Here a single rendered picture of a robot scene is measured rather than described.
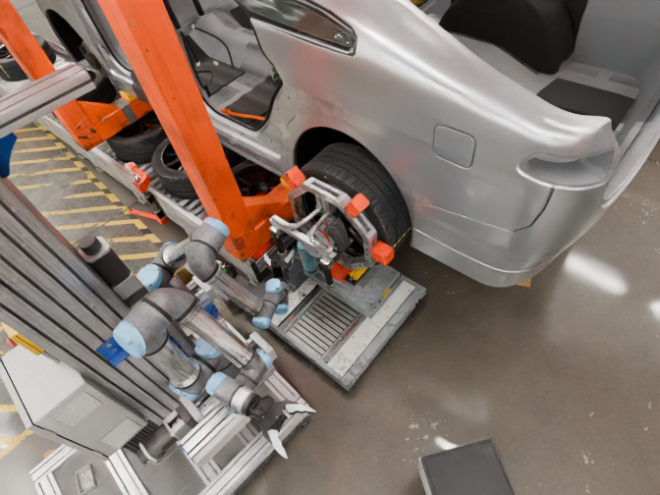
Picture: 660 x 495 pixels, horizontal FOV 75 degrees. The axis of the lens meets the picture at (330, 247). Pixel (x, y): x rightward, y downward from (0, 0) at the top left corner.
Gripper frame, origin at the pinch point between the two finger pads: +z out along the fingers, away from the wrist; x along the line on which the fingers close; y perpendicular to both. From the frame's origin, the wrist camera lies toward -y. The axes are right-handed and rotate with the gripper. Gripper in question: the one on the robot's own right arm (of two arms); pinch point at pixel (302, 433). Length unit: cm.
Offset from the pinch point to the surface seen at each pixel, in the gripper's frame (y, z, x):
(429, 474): 85, 35, -37
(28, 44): -25, -293, -116
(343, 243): 13, -35, -85
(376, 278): 85, -37, -129
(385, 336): 103, -18, -103
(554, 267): 96, 59, -203
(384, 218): 8, -23, -103
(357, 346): 105, -30, -90
